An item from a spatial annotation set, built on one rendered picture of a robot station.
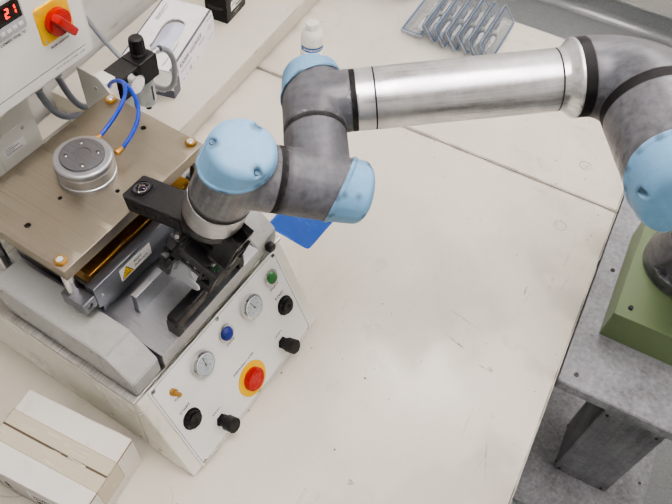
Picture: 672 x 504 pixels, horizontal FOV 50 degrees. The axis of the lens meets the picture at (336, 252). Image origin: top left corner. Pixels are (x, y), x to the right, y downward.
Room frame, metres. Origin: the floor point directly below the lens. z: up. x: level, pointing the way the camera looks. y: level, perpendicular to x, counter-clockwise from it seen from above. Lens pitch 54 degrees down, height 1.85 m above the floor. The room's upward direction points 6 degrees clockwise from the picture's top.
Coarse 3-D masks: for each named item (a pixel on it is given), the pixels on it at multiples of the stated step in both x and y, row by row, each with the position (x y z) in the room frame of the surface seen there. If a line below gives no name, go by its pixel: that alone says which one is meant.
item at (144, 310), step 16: (16, 256) 0.58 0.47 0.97; (256, 256) 0.63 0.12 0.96; (144, 272) 0.57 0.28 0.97; (160, 272) 0.55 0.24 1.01; (192, 272) 0.58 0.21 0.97; (240, 272) 0.59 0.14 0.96; (128, 288) 0.54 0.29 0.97; (144, 288) 0.52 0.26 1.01; (160, 288) 0.54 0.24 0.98; (176, 288) 0.55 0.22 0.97; (224, 288) 0.56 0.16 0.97; (112, 304) 0.51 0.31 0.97; (128, 304) 0.51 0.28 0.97; (144, 304) 0.51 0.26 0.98; (160, 304) 0.52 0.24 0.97; (176, 304) 0.52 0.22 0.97; (208, 304) 0.53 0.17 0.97; (128, 320) 0.49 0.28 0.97; (144, 320) 0.49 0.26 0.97; (160, 320) 0.49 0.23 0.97; (192, 320) 0.50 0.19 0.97; (144, 336) 0.47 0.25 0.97; (160, 336) 0.47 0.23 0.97; (176, 336) 0.47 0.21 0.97; (160, 352) 0.44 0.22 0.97; (176, 352) 0.46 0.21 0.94
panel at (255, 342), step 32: (256, 288) 0.61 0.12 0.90; (288, 288) 0.65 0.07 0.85; (224, 320) 0.54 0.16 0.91; (256, 320) 0.57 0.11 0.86; (288, 320) 0.61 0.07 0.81; (192, 352) 0.48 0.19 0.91; (224, 352) 0.51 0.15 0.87; (256, 352) 0.54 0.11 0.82; (160, 384) 0.42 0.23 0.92; (192, 384) 0.45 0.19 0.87; (224, 384) 0.47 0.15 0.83; (192, 448) 0.38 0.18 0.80
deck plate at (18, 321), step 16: (0, 240) 0.63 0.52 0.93; (0, 272) 0.57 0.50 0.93; (0, 304) 0.52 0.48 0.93; (16, 320) 0.49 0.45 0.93; (208, 320) 0.53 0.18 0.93; (32, 336) 0.47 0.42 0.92; (48, 336) 0.47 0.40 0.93; (192, 336) 0.50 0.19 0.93; (64, 352) 0.45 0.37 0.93; (80, 368) 0.43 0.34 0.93; (160, 368) 0.44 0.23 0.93; (112, 384) 0.41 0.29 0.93; (128, 400) 0.39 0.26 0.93
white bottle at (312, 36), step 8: (312, 24) 1.30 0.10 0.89; (304, 32) 1.29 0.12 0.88; (312, 32) 1.29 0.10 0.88; (320, 32) 1.30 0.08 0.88; (304, 40) 1.28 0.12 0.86; (312, 40) 1.28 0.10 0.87; (320, 40) 1.29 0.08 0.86; (304, 48) 1.28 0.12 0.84; (312, 48) 1.28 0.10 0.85; (320, 48) 1.29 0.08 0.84
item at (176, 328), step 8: (240, 264) 0.59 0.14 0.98; (224, 272) 0.56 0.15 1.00; (208, 280) 0.54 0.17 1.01; (200, 288) 0.53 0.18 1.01; (192, 296) 0.51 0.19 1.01; (200, 296) 0.52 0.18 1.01; (208, 296) 0.53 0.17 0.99; (184, 304) 0.50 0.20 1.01; (192, 304) 0.50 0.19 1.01; (200, 304) 0.51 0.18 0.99; (176, 312) 0.49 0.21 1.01; (184, 312) 0.49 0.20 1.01; (192, 312) 0.50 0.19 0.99; (168, 320) 0.48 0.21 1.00; (176, 320) 0.47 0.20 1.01; (184, 320) 0.48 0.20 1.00; (168, 328) 0.48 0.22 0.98; (176, 328) 0.47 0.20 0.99
